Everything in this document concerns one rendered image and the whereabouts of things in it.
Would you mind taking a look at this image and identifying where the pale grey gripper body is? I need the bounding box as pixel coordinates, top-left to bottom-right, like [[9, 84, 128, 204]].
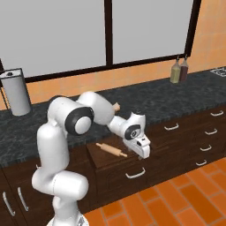
[[122, 140, 152, 160]]

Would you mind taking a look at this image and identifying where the wooden rolling pin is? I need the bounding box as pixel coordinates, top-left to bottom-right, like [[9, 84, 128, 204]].
[[95, 142, 129, 158]]

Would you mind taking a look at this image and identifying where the dark brown open drawer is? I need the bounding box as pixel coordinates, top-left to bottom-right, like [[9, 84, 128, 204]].
[[86, 134, 159, 198]]

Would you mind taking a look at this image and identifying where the wide dark brown drawer front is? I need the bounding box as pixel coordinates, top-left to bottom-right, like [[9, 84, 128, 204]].
[[146, 115, 196, 148]]

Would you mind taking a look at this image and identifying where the olive green glass bottle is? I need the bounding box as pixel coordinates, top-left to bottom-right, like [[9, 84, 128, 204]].
[[169, 58, 182, 85]]

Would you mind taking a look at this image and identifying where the dark red glass bottle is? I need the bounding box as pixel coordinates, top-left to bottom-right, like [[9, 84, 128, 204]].
[[179, 56, 190, 83]]

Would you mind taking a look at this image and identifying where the black hob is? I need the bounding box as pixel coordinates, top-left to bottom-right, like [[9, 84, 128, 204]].
[[209, 66, 226, 79]]

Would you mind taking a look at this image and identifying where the dark brown cupboard door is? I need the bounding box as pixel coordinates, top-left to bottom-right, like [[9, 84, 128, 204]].
[[0, 168, 19, 226], [3, 157, 56, 226]]

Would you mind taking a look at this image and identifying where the black framed window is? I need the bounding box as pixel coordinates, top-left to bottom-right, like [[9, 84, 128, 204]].
[[0, 0, 203, 84]]

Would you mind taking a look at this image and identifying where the grey paper towel roll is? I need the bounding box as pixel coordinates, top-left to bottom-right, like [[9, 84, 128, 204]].
[[0, 72, 32, 117]]

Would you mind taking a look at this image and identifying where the silver open drawer handle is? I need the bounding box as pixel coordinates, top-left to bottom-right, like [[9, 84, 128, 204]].
[[124, 167, 147, 180]]

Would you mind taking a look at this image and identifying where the silver wide drawer handle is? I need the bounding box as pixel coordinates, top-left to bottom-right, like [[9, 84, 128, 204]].
[[163, 123, 180, 132]]

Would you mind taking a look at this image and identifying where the silver cupboard door handle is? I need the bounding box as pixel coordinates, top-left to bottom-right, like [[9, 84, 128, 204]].
[[2, 191, 16, 217], [16, 186, 30, 213]]

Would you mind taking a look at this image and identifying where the black wire towel stand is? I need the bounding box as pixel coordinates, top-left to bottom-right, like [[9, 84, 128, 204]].
[[0, 67, 34, 117]]

